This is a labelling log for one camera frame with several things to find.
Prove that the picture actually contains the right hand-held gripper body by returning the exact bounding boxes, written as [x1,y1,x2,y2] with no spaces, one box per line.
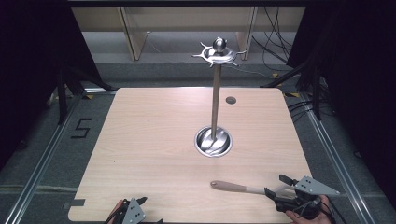
[274,175,341,219]

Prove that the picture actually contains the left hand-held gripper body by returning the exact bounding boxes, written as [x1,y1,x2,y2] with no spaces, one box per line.
[113,197,147,224]

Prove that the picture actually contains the wooden handled spatula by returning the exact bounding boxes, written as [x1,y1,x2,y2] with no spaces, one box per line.
[210,180,297,199]

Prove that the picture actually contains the stainless steel utensil rack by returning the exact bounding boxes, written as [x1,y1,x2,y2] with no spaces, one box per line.
[191,35,248,159]

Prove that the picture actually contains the person's left hand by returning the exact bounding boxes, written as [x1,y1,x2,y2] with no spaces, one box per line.
[108,200,125,224]

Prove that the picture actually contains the person's right hand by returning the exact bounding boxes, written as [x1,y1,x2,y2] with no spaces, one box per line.
[285,194,332,224]

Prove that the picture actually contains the black tape strip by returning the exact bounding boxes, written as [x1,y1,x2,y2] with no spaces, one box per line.
[63,198,86,211]

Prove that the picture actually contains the black metal stand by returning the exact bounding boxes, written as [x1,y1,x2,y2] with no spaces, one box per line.
[261,58,326,121]
[55,65,117,126]

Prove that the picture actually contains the dark curtain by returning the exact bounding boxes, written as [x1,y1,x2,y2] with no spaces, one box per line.
[285,0,396,202]
[0,0,105,171]

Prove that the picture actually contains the light wooden desk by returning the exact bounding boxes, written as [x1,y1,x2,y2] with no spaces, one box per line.
[71,6,306,62]

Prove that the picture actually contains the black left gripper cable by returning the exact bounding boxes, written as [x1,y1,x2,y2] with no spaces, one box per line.
[103,206,123,224]

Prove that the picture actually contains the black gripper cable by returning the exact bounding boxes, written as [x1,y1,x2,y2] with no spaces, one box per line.
[321,197,341,224]
[103,206,123,224]

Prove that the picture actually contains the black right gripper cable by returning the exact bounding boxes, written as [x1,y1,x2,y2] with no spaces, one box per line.
[321,197,341,224]

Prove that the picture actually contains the aluminium floor rail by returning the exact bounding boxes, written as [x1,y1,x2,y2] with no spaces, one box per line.
[299,92,373,224]
[4,88,117,224]

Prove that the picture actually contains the black floor cables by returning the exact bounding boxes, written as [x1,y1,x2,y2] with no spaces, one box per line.
[287,98,316,123]

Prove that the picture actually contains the bundle of black cables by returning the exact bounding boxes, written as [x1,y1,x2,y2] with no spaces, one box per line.
[251,6,297,63]

